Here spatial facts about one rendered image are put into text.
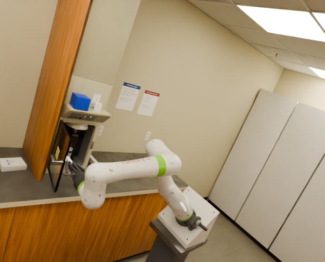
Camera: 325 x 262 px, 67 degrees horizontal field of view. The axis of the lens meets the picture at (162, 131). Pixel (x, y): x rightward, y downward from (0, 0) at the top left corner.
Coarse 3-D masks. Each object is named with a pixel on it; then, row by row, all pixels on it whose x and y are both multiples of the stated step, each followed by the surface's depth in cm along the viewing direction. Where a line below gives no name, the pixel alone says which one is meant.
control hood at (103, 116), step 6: (66, 108) 167; (72, 108) 166; (90, 108) 182; (66, 114) 168; (84, 114) 173; (90, 114) 175; (96, 114) 177; (102, 114) 179; (108, 114) 184; (84, 120) 182; (96, 120) 186; (102, 120) 188
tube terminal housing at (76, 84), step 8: (72, 80) 167; (80, 80) 170; (88, 80) 174; (72, 88) 170; (80, 88) 173; (88, 88) 177; (96, 88) 180; (104, 88) 184; (64, 96) 171; (88, 96) 179; (104, 96) 187; (104, 104) 190; (64, 120) 176; (72, 120) 180; (80, 120) 184; (56, 128) 177; (96, 128) 195; (96, 136) 198; (48, 152) 184; (88, 152) 200; (48, 160) 182; (88, 160) 204
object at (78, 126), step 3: (66, 123) 188; (69, 123) 187; (72, 123) 187; (75, 123) 187; (69, 126) 186; (72, 126) 186; (75, 126) 187; (78, 126) 187; (81, 126) 189; (84, 126) 191; (87, 126) 195; (81, 129) 189; (84, 129) 191
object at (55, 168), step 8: (64, 128) 162; (64, 136) 159; (56, 144) 173; (64, 144) 157; (64, 152) 154; (56, 160) 167; (64, 160) 153; (48, 168) 181; (56, 168) 164; (56, 176) 161; (56, 184) 158
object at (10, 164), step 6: (0, 162) 172; (6, 162) 174; (12, 162) 176; (18, 162) 179; (24, 162) 182; (0, 168) 170; (6, 168) 170; (12, 168) 173; (18, 168) 176; (24, 168) 179
